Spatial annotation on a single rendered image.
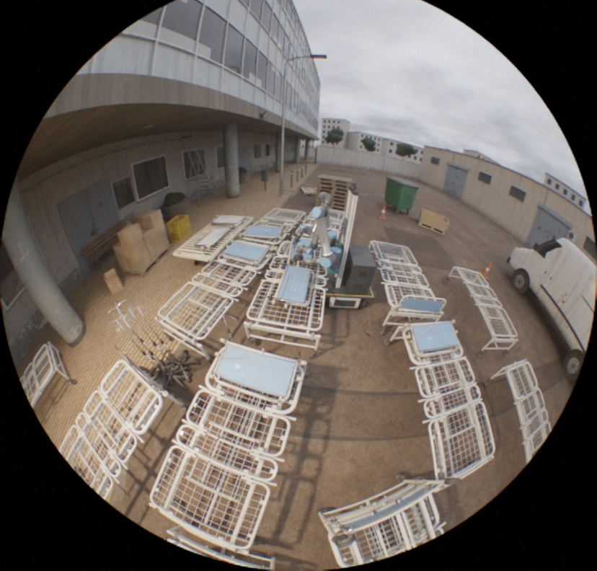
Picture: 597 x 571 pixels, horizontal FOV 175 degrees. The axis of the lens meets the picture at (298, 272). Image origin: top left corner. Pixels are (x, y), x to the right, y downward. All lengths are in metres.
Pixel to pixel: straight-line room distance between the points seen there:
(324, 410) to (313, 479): 0.82
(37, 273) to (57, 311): 0.75
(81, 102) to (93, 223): 4.16
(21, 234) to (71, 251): 2.82
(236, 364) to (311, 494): 1.57
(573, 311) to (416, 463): 5.79
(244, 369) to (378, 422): 1.59
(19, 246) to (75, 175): 3.14
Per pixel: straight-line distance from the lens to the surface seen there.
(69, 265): 6.46
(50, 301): 4.16
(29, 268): 4.01
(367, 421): 2.43
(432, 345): 2.54
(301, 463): 2.27
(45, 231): 6.23
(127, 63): 4.25
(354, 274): 2.73
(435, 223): 8.23
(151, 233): 4.85
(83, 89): 3.27
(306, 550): 2.59
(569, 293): 7.15
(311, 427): 2.29
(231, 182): 8.71
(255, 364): 1.88
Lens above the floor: 2.26
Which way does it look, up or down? 37 degrees down
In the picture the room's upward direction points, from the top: 3 degrees clockwise
